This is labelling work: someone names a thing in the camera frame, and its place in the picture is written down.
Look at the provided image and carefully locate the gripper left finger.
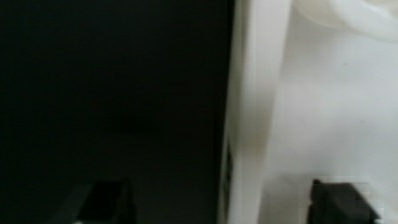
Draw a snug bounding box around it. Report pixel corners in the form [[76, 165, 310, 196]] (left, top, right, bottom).
[[72, 181, 134, 224]]

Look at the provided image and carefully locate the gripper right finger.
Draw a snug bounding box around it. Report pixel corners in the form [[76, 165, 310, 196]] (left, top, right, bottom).
[[307, 179, 380, 224]]

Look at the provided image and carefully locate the white square table top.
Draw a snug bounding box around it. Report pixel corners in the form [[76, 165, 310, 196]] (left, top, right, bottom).
[[216, 0, 398, 224]]

